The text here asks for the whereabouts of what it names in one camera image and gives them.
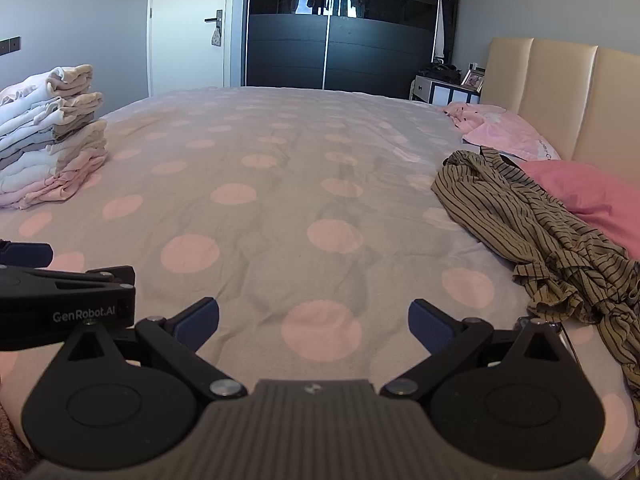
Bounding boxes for dark bag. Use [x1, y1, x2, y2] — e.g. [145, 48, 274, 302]
[419, 62, 462, 83]

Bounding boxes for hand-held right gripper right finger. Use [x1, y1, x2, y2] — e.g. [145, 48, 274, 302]
[380, 299, 581, 398]

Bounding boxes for stack of folded clothes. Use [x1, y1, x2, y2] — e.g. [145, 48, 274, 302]
[0, 64, 108, 211]

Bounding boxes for light pink printed pillow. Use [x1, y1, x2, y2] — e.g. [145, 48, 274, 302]
[445, 101, 561, 161]

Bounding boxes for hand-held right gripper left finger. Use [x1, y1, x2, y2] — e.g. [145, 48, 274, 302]
[47, 297, 248, 402]

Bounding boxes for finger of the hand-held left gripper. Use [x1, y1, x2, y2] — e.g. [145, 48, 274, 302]
[0, 266, 136, 293]
[0, 242, 54, 267]

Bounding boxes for hanging clothes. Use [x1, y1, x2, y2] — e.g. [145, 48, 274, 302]
[433, 0, 458, 60]

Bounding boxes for black sliding wardrobe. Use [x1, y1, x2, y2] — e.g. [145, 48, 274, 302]
[242, 0, 448, 101]

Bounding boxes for white door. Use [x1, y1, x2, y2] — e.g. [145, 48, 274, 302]
[147, 0, 231, 98]

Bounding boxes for white nightstand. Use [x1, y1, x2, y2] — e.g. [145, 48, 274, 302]
[409, 75, 483, 106]

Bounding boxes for striped brown clothes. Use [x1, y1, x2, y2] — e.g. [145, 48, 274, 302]
[431, 149, 640, 401]

